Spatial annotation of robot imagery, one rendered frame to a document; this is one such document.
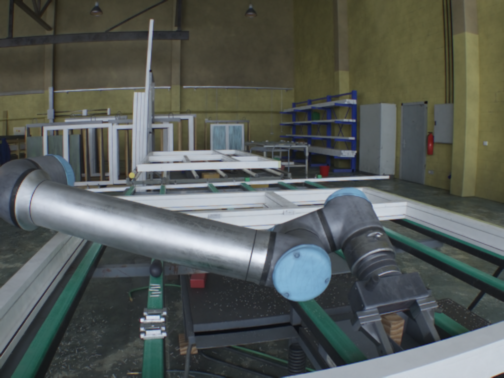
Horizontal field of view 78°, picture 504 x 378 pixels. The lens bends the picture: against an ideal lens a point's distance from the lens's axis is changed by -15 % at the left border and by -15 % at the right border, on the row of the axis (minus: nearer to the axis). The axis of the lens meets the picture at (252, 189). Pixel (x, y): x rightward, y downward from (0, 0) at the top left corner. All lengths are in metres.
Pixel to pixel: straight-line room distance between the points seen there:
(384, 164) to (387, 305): 9.95
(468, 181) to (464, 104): 1.63
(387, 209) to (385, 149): 8.86
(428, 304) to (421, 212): 1.01
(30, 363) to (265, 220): 1.03
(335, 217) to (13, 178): 0.59
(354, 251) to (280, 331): 0.71
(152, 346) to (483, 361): 0.55
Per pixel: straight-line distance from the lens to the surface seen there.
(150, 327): 0.73
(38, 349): 0.74
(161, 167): 3.65
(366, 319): 0.59
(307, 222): 0.70
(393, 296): 0.63
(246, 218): 1.42
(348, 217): 0.69
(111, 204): 0.62
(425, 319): 0.65
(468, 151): 8.20
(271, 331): 1.31
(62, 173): 0.84
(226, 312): 1.38
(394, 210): 1.69
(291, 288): 0.56
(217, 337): 1.28
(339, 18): 13.79
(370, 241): 0.66
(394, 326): 1.07
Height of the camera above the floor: 1.24
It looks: 9 degrees down
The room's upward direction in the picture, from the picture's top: straight up
